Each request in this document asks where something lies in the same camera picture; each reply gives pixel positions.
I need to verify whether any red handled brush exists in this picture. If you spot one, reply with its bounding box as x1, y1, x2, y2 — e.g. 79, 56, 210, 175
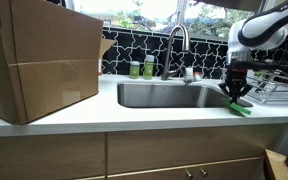
194, 71, 204, 82

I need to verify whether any tall green soap bottle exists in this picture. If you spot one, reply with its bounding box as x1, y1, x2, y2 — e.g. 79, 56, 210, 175
142, 54, 156, 81

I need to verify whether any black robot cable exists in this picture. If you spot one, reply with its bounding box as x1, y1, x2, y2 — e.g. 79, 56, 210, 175
249, 61, 288, 92

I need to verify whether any white sponge holder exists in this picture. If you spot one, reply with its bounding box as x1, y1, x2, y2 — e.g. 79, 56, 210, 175
183, 66, 196, 83

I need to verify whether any stainless steel sink basin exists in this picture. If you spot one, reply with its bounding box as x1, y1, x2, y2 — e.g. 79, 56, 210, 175
116, 81, 254, 109

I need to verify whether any wooden cabinet door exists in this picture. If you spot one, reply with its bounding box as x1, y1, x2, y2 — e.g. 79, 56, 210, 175
107, 156, 265, 180

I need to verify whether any brushed steel gooseneck faucet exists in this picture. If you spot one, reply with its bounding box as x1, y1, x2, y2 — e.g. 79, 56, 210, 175
160, 24, 192, 81

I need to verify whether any green sponge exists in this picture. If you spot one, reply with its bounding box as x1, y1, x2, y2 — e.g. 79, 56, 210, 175
220, 97, 253, 118

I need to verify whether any wide wooden drawer front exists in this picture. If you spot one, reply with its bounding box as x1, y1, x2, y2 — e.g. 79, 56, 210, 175
107, 124, 280, 175

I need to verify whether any kitchen window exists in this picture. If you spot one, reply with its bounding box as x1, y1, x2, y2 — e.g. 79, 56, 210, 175
71, 0, 268, 44

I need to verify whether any large brown cardboard box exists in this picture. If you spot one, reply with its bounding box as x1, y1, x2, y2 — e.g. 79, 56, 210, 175
0, 0, 117, 125

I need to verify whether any narrow wooden drawer front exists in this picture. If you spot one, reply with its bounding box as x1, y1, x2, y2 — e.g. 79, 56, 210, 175
0, 132, 106, 180

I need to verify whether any metal wire dish rack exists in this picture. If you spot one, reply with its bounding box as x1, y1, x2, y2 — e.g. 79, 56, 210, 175
245, 69, 288, 106

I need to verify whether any wooden robot platform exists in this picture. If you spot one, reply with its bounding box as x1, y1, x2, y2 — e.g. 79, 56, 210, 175
263, 148, 288, 180

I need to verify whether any short green soap bottle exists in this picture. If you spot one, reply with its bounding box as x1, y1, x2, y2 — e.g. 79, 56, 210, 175
129, 60, 141, 80

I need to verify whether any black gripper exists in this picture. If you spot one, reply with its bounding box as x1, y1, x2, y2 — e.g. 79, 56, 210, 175
218, 61, 254, 104

